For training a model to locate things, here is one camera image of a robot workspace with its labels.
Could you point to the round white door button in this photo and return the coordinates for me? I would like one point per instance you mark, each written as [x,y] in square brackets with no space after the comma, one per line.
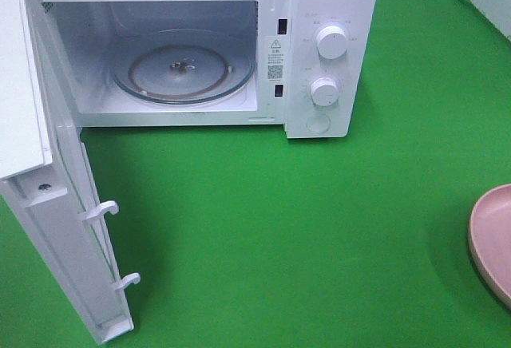
[318,123]

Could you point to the white round knob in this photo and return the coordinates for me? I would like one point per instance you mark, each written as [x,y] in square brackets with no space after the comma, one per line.
[324,91]
[331,41]

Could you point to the pink round plate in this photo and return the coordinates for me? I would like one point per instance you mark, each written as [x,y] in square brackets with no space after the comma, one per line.
[489,240]

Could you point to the green table cloth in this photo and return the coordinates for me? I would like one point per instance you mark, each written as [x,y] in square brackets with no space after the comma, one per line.
[244,238]

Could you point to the white microwave oven body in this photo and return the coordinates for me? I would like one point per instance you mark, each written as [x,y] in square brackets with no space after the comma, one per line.
[286,60]

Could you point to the glass microwave turntable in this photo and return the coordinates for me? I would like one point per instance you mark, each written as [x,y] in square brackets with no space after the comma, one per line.
[183,67]

